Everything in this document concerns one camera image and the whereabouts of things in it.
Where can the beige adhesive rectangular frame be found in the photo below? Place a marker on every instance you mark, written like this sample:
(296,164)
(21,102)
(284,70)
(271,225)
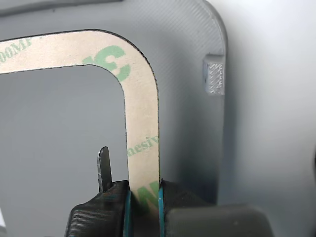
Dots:
(142,111)

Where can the grey 3D-printed tray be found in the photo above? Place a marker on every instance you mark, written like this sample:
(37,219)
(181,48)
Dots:
(187,118)

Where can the white plastic piece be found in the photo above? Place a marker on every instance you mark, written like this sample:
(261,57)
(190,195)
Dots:
(2,217)

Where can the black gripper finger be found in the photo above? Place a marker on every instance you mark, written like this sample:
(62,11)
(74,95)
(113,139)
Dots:
(98,217)
(192,217)

